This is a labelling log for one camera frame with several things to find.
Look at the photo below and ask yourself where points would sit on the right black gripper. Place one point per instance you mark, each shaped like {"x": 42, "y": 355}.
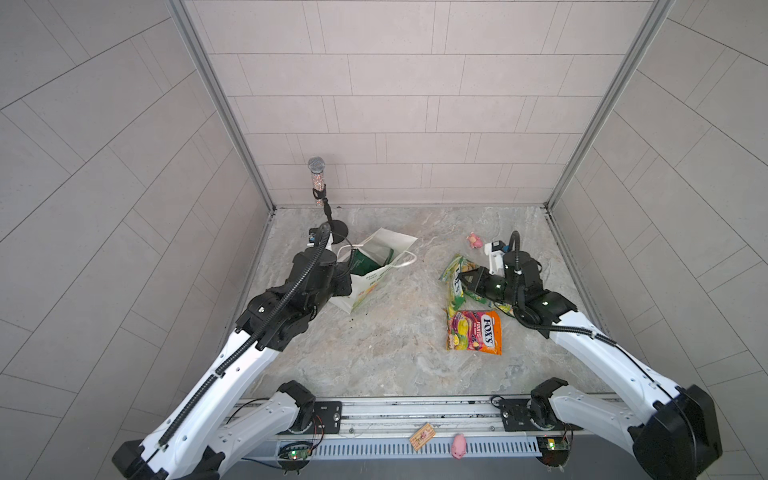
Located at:
{"x": 475, "y": 288}

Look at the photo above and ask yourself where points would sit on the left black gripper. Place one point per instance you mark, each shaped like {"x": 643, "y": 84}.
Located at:
{"x": 340, "y": 272}

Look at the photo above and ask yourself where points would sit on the green Fox's candy bag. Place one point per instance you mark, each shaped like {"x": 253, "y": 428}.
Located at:
{"x": 364, "y": 263}
{"x": 459, "y": 264}
{"x": 501, "y": 306}

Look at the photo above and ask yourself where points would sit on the orange Fox's candy bag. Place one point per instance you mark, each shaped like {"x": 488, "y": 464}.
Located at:
{"x": 473, "y": 330}

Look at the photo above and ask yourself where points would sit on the white illustrated paper bag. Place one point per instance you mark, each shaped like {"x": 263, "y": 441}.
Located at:
{"x": 383, "y": 251}

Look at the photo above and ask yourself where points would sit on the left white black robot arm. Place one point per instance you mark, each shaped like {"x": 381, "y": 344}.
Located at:
{"x": 201, "y": 439}

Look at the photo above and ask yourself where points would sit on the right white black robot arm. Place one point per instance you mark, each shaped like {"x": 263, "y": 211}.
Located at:
{"x": 671, "y": 431}

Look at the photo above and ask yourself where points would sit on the small pink toy on table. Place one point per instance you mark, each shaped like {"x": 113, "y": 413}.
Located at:
{"x": 475, "y": 241}

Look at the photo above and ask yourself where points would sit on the silver microphone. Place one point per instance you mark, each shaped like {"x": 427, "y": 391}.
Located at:
{"x": 316, "y": 166}

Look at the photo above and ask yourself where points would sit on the left green circuit board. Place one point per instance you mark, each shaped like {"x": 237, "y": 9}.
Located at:
{"x": 295, "y": 456}

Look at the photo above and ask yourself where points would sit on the green circuit board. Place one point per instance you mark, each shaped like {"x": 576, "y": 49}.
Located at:
{"x": 555, "y": 451}
{"x": 295, "y": 456}

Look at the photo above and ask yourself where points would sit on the right green circuit board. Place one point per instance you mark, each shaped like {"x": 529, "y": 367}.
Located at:
{"x": 555, "y": 451}

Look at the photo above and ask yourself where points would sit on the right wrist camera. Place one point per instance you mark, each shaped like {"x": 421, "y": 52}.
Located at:
{"x": 495, "y": 252}

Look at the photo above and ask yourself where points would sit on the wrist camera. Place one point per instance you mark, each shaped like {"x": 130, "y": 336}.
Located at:
{"x": 495, "y": 252}
{"x": 314, "y": 236}

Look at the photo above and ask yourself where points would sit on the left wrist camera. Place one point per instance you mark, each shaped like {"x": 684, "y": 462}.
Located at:
{"x": 314, "y": 236}

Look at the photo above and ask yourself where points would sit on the wooden mousetrap on rail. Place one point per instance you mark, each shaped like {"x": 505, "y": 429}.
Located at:
{"x": 422, "y": 436}

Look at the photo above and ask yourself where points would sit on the pink pig toy on rail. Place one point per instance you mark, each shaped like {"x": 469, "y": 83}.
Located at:
{"x": 458, "y": 446}

